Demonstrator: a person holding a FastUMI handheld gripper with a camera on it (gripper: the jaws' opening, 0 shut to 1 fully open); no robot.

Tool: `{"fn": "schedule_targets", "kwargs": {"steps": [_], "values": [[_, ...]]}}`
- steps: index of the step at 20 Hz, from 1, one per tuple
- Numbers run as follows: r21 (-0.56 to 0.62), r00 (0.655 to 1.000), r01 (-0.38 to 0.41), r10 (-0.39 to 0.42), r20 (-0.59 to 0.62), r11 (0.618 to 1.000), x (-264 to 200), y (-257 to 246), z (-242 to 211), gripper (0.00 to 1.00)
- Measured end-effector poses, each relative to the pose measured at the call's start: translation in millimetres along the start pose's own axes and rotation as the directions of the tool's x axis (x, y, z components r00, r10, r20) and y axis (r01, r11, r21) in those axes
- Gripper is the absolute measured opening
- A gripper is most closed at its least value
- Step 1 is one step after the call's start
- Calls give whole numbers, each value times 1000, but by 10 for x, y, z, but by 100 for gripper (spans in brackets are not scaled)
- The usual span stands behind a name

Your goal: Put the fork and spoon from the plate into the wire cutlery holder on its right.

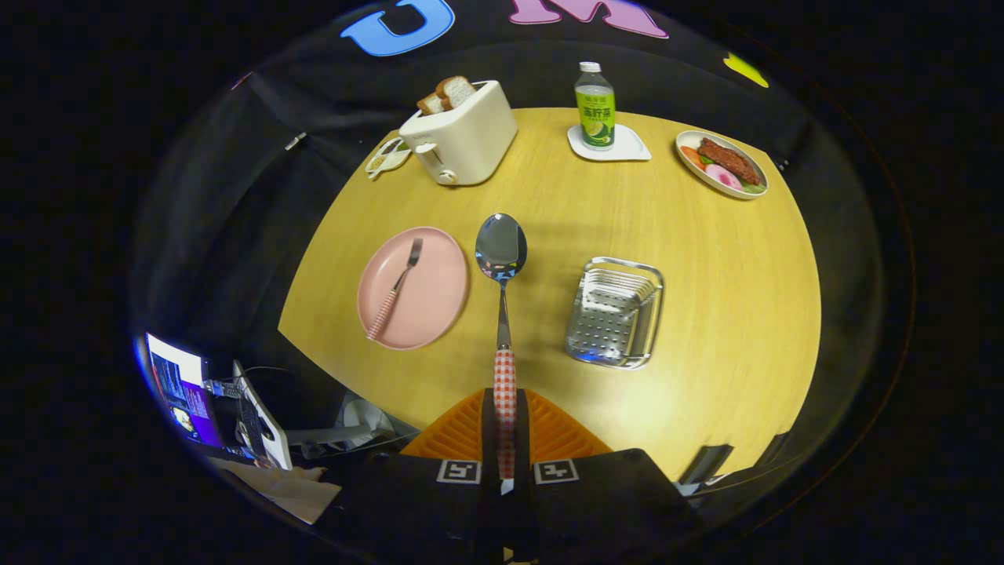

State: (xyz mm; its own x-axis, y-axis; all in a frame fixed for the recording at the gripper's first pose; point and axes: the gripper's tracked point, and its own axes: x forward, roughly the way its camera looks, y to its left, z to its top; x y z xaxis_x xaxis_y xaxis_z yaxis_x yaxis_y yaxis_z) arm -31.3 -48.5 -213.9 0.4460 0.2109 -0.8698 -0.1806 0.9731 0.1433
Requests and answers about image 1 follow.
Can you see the black backdrop cloth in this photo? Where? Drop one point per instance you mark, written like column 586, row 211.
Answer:
column 235, row 220

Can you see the pink radish slice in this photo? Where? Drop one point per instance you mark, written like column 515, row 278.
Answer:
column 723, row 178

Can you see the metal drain basket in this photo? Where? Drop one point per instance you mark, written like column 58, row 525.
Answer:
column 616, row 322

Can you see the dark flat bar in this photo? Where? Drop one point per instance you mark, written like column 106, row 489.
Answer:
column 706, row 463
column 773, row 449

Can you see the silver backdrop clip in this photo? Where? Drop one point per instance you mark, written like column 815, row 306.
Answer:
column 295, row 141

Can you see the pink round plate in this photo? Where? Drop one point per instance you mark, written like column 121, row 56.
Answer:
column 431, row 298

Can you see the orange carrot slice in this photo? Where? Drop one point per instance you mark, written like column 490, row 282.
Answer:
column 692, row 157

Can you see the white oval food plate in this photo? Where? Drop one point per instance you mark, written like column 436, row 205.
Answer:
column 694, row 176

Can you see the grey metal stand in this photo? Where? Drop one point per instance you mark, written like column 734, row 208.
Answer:
column 345, row 431

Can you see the brown meat slab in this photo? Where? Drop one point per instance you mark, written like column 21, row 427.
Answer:
column 729, row 161

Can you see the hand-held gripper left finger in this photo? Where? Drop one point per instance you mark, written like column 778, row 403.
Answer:
column 488, row 424

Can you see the green lettuce leaf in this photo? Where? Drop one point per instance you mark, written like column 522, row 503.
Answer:
column 753, row 188

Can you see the open laptop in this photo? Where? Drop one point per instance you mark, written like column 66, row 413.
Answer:
column 184, row 392

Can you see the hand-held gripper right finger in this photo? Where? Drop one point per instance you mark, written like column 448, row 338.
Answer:
column 523, row 424

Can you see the white divided seasoning dish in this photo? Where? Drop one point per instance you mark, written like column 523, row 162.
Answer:
column 384, row 161

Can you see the bread slice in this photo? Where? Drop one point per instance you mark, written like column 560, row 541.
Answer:
column 431, row 103
column 459, row 90

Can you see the white square coaster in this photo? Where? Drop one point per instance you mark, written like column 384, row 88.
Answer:
column 631, row 149

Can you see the white toaster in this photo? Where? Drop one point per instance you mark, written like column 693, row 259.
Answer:
column 471, row 141

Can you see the green label drink bottle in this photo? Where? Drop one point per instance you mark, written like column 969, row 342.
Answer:
column 596, row 110

